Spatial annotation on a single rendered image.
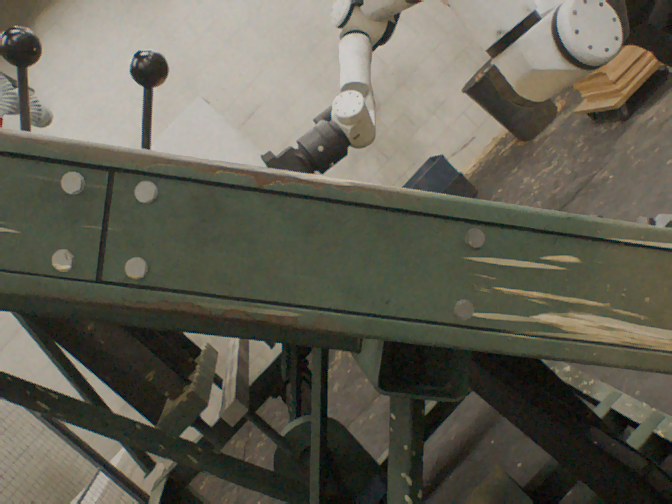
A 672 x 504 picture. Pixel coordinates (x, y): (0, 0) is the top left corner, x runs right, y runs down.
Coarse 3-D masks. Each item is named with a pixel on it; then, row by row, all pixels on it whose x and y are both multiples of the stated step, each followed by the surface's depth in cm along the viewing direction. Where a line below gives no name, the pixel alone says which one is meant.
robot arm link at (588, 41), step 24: (552, 0) 74; (576, 0) 69; (600, 0) 70; (624, 0) 73; (552, 24) 69; (576, 24) 68; (600, 24) 69; (624, 24) 72; (576, 48) 68; (600, 48) 69
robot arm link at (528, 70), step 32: (448, 0) 73; (480, 0) 70; (512, 0) 70; (480, 32) 72; (512, 32) 70; (544, 32) 70; (512, 64) 72; (544, 64) 70; (512, 96) 77; (544, 96) 77
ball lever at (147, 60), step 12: (144, 48) 66; (132, 60) 65; (144, 60) 65; (156, 60) 65; (132, 72) 65; (144, 72) 65; (156, 72) 65; (168, 72) 67; (144, 84) 66; (156, 84) 66; (144, 96) 67; (144, 108) 68; (144, 120) 69; (144, 132) 70; (144, 144) 70
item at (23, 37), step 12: (0, 36) 64; (12, 36) 63; (24, 36) 63; (36, 36) 64; (0, 48) 63; (12, 48) 63; (24, 48) 63; (36, 48) 64; (12, 60) 64; (24, 60) 64; (36, 60) 65; (24, 72) 66; (24, 84) 66; (24, 96) 67; (24, 108) 68; (24, 120) 68
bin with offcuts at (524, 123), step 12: (480, 72) 567; (468, 84) 564; (480, 84) 527; (480, 96) 535; (492, 96) 530; (492, 108) 538; (504, 108) 533; (516, 108) 530; (528, 108) 529; (540, 108) 531; (552, 108) 535; (504, 120) 542; (516, 120) 536; (528, 120) 533; (540, 120) 532; (516, 132) 545; (528, 132) 539
